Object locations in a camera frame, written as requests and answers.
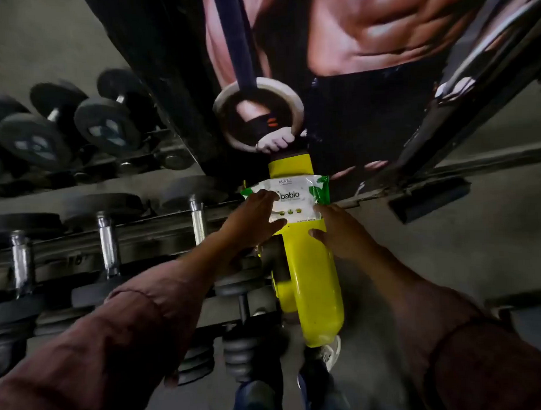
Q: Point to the person's right hand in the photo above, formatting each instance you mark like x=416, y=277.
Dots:
x=347, y=235

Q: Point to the person's left hand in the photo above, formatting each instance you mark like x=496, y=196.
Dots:
x=249, y=225

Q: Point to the black yellow dumbbell rack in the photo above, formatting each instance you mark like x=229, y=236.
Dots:
x=313, y=276

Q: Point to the white green wet wipes packet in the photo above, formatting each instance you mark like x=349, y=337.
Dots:
x=296, y=193

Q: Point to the person's left forearm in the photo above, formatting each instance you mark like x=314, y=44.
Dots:
x=124, y=340

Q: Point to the person's right forearm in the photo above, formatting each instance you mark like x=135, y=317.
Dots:
x=456, y=338

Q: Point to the person's white shoe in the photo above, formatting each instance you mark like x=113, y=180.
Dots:
x=331, y=353

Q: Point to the person's blue jeans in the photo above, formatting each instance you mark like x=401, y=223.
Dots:
x=255, y=402

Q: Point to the gymnast wall poster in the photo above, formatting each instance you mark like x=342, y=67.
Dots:
x=357, y=31

